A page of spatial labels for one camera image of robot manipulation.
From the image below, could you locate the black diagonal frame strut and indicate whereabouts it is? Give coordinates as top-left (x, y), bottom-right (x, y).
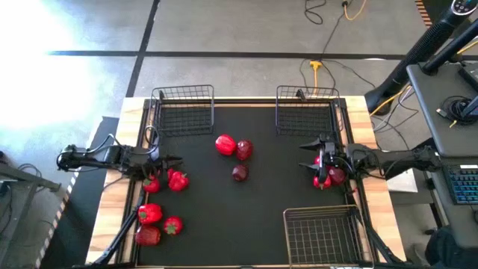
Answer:
top-left (91, 188), bottom-right (146, 267)
top-left (353, 207), bottom-right (406, 267)

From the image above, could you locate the black floor mat striped edge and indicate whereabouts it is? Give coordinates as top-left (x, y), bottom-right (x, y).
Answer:
top-left (35, 115), bottom-right (120, 269)

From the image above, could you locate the black table mat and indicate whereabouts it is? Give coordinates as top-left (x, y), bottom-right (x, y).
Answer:
top-left (136, 105), bottom-right (356, 267)

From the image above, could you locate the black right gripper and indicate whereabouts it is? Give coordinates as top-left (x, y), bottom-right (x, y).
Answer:
top-left (298, 134), bottom-right (349, 184)

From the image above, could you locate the yellow extension cord plug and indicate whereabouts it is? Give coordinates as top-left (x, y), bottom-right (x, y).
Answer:
top-left (308, 60), bottom-right (323, 97)

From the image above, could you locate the black monitor pole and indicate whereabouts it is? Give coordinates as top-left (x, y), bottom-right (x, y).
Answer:
top-left (421, 18), bottom-right (478, 75)

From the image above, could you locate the dark red tomato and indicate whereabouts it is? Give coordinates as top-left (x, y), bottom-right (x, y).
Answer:
top-left (134, 225), bottom-right (162, 247)

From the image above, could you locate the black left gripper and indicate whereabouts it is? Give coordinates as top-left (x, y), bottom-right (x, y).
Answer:
top-left (128, 144), bottom-right (184, 179)

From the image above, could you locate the blue backlit keyboard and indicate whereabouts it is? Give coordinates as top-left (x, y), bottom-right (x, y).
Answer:
top-left (443, 164), bottom-right (478, 205)

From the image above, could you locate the gold wire basket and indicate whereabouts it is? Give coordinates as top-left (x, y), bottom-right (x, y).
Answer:
top-left (282, 204), bottom-right (374, 267)

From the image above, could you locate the black floor cable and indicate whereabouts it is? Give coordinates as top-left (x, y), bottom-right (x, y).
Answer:
top-left (320, 1), bottom-right (348, 59)

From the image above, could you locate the black tower fan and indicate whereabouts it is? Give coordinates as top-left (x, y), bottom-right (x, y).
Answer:
top-left (364, 0), bottom-right (478, 116)

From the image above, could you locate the orange black striped strip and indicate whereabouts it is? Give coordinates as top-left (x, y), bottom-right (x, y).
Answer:
top-left (415, 0), bottom-right (434, 29)

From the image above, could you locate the white paper sheet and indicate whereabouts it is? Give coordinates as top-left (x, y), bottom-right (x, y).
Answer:
top-left (386, 167), bottom-right (418, 194)

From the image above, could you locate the black desk device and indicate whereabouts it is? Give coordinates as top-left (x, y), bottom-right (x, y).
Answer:
top-left (458, 61), bottom-right (478, 93)

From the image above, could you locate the yellow floor cable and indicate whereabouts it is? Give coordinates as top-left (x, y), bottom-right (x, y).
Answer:
top-left (342, 0), bottom-right (369, 22)

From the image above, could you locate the grey metal side table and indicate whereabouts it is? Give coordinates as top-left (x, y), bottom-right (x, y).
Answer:
top-left (0, 149), bottom-right (63, 269)

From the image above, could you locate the black wire basket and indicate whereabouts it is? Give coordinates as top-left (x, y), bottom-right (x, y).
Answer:
top-left (149, 84), bottom-right (216, 137)
top-left (275, 84), bottom-right (344, 136)

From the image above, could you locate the yellow cable by fan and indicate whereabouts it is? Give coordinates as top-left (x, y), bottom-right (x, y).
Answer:
top-left (369, 84), bottom-right (414, 117)

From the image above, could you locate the grey desk top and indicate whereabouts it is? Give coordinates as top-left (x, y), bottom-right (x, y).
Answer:
top-left (406, 61), bottom-right (478, 158)
top-left (425, 155), bottom-right (478, 250)

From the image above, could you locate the coiled black cable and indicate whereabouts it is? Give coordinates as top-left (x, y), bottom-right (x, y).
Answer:
top-left (442, 95), bottom-right (478, 127)

